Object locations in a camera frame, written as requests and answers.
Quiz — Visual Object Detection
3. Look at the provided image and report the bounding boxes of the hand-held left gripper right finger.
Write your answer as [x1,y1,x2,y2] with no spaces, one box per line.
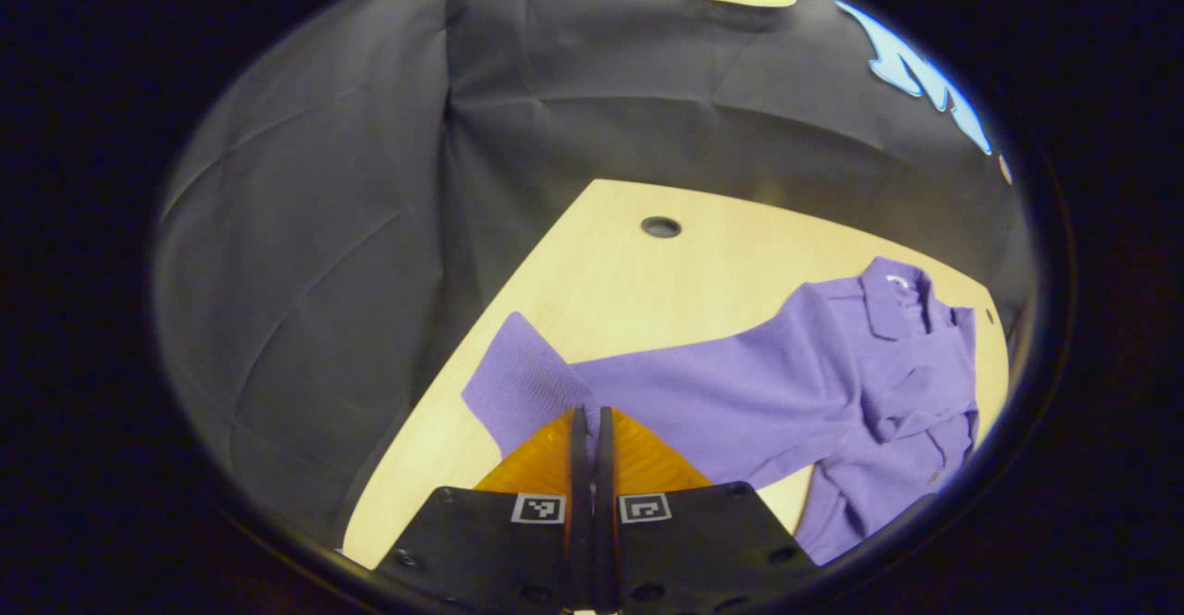
[595,405,817,615]

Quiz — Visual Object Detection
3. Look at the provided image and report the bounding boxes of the purple button-up shirt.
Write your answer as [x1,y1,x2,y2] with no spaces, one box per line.
[461,256,981,568]

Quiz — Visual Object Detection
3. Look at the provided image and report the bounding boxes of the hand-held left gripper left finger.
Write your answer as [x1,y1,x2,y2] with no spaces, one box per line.
[375,405,593,615]

